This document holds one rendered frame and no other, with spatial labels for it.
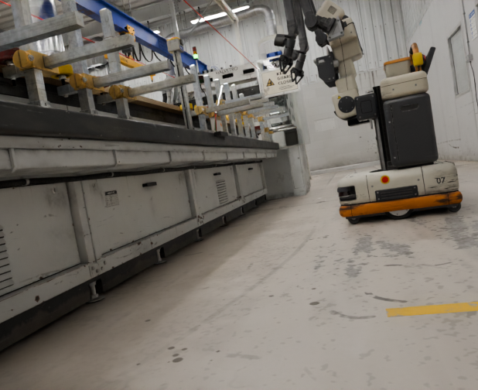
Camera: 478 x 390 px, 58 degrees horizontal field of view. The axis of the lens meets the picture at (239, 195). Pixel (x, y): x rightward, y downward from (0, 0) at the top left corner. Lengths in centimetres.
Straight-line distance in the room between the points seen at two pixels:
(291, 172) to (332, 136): 636
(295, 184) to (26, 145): 440
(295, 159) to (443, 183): 305
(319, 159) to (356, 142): 102
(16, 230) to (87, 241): 33
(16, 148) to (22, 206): 36
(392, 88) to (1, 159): 206
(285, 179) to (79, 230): 405
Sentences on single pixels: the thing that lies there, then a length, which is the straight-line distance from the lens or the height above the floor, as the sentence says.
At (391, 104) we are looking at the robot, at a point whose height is 66.
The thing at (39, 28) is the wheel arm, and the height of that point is 82.
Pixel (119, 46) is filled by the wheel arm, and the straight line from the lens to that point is 132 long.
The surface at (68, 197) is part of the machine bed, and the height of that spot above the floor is 44.
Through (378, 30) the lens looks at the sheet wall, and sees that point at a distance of 1214.
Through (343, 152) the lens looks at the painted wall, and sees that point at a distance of 1171.
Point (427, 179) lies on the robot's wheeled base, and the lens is 261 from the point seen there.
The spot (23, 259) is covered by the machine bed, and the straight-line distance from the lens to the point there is 161.
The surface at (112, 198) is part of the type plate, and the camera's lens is 208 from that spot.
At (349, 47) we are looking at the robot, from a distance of 290.
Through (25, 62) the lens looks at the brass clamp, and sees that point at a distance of 140.
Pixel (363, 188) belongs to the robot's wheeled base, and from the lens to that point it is 261.
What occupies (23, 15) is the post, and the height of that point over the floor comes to 97.
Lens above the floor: 42
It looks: 3 degrees down
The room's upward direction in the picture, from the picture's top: 10 degrees counter-clockwise
